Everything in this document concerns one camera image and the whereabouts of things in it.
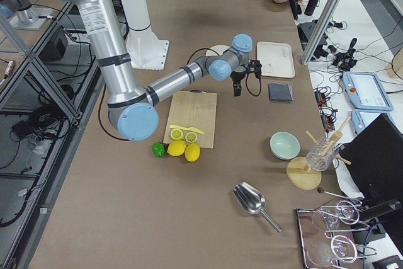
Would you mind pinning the lower lemon half slice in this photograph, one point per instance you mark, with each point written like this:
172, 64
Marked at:
176, 134

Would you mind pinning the clear glass cup on rack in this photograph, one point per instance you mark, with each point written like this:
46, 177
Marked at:
315, 159

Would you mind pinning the green lime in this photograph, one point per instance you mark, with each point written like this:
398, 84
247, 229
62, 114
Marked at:
159, 149

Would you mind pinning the upper lemon half slice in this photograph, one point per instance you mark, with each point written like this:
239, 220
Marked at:
191, 137

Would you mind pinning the yellow plastic knife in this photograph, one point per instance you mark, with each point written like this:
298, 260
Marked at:
191, 129

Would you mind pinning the upper whole lemon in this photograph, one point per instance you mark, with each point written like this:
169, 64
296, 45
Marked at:
192, 152

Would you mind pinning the lemon half slice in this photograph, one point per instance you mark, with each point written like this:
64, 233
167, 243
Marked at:
191, 137
176, 134

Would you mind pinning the lower whole lemon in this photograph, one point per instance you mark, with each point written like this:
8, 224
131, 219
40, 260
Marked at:
176, 148

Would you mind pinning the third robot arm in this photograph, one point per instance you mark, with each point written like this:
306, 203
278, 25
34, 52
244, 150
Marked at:
22, 14

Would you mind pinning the grey folded cloth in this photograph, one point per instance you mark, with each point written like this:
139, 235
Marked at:
280, 92

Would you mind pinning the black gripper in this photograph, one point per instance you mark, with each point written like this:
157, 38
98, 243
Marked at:
237, 77

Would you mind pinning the whole lemon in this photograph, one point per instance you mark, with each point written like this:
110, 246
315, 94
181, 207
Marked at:
176, 148
192, 152

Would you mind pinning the metal tray with glasses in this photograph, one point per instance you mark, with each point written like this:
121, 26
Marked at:
326, 235

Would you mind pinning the mint green bowl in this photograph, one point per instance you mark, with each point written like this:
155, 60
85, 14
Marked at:
284, 145

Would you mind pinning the wooden cutting board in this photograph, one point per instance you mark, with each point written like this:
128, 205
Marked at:
191, 109

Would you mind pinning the black monitor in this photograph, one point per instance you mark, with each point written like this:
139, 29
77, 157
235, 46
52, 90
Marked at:
376, 160

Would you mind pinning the upper teach pendant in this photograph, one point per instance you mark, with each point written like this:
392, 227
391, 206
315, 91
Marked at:
366, 92

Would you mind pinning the teach pendant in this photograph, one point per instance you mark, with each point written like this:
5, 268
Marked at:
363, 118
366, 92

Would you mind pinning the white rabbit tray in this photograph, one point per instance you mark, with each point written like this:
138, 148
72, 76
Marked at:
276, 59

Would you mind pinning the aluminium frame post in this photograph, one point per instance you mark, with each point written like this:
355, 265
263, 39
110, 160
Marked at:
319, 30

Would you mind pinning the beige round plate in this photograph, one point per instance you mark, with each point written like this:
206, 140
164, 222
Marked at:
216, 50

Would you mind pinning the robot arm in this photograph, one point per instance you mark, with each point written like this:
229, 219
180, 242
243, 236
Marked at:
120, 32

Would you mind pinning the wooden cup rack stand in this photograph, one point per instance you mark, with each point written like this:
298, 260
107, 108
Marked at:
306, 172

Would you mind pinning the lower teach pendant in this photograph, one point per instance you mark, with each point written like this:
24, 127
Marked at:
363, 118

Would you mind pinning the metal scoop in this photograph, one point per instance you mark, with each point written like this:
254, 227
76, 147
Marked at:
253, 202

